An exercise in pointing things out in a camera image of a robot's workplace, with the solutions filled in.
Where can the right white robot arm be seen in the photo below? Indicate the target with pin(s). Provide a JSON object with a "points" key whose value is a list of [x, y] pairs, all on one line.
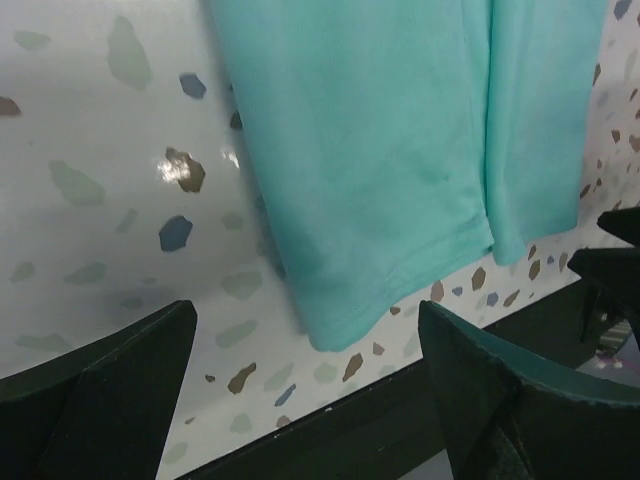
{"points": [[612, 276]]}

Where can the teal t-shirt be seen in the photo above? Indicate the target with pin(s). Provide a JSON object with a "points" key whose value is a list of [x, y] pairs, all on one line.
{"points": [[395, 142]]}

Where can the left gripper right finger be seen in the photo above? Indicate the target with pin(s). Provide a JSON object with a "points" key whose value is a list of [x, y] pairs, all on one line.
{"points": [[508, 413]]}

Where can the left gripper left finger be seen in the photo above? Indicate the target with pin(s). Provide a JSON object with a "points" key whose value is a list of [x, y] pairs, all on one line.
{"points": [[102, 411]]}

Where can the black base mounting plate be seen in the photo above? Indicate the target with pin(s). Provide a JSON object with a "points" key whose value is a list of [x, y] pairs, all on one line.
{"points": [[390, 428]]}

